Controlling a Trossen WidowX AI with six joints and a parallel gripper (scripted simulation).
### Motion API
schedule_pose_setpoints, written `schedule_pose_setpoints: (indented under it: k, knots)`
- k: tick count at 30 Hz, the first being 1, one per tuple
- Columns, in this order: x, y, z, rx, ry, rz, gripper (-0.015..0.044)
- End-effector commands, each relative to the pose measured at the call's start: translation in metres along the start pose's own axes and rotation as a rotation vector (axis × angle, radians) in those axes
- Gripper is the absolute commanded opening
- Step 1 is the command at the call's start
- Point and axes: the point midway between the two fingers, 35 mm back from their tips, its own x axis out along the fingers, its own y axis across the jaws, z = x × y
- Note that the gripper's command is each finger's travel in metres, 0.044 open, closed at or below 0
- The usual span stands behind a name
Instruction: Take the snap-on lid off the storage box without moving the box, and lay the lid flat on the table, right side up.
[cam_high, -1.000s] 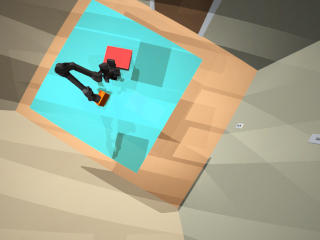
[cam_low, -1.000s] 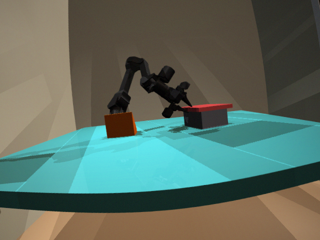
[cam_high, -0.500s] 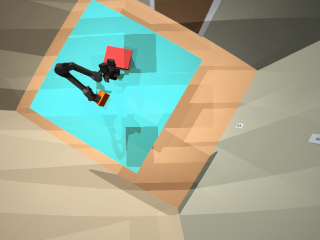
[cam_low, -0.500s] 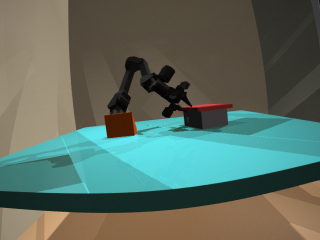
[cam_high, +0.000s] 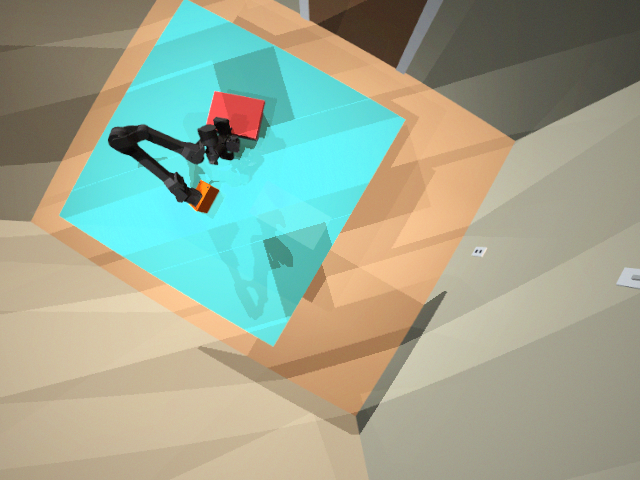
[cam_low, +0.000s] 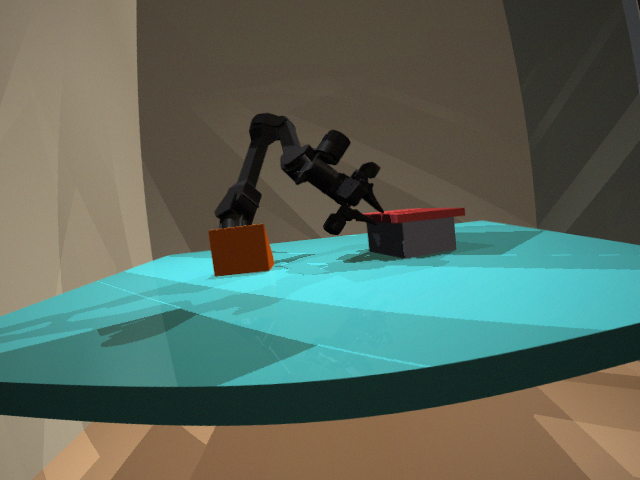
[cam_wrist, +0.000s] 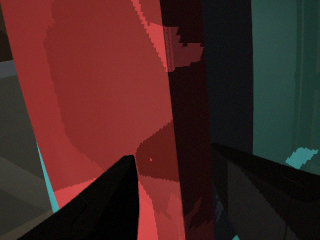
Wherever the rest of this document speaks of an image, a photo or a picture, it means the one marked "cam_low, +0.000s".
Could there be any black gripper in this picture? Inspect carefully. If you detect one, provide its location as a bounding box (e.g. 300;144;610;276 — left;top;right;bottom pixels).
320;162;384;235

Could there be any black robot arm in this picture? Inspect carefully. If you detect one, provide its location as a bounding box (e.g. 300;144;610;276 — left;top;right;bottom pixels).
214;113;368;229

